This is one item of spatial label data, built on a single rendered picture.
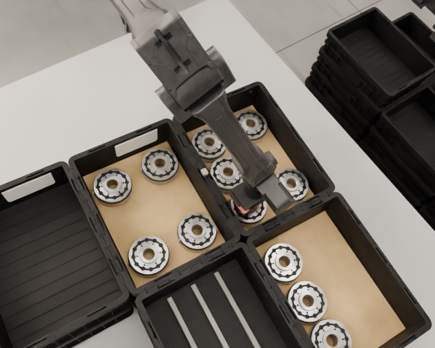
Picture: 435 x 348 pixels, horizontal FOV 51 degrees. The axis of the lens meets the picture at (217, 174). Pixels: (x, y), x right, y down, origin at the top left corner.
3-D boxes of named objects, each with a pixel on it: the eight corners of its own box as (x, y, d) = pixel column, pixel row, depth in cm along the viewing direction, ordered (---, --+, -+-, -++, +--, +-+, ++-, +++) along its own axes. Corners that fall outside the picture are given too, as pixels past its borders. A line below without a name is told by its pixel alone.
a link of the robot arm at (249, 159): (206, 36, 66) (148, 83, 67) (226, 60, 64) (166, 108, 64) (271, 150, 104) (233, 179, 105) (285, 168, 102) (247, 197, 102)
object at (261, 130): (228, 115, 137) (228, 114, 136) (257, 107, 139) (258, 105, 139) (241, 143, 133) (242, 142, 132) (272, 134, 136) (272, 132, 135)
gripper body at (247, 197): (276, 192, 117) (282, 180, 111) (244, 212, 114) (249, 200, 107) (261, 172, 119) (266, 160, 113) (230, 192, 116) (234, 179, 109)
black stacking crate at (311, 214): (237, 253, 123) (244, 239, 113) (324, 206, 132) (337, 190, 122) (320, 393, 110) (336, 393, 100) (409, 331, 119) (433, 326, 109)
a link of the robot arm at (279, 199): (267, 148, 99) (236, 172, 100) (300, 188, 96) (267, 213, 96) (273, 160, 111) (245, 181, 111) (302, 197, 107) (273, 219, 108)
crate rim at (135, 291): (67, 162, 119) (65, 158, 116) (169, 120, 128) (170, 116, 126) (132, 299, 105) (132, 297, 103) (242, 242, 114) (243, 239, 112)
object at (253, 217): (223, 200, 124) (223, 199, 124) (252, 183, 128) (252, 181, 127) (244, 230, 121) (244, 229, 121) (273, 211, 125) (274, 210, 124)
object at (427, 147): (349, 151, 221) (380, 112, 191) (391, 124, 231) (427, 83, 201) (407, 216, 209) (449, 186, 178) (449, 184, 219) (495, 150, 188)
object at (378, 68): (297, 93, 233) (326, 30, 193) (340, 70, 243) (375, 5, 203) (349, 151, 221) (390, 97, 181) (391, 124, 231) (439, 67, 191)
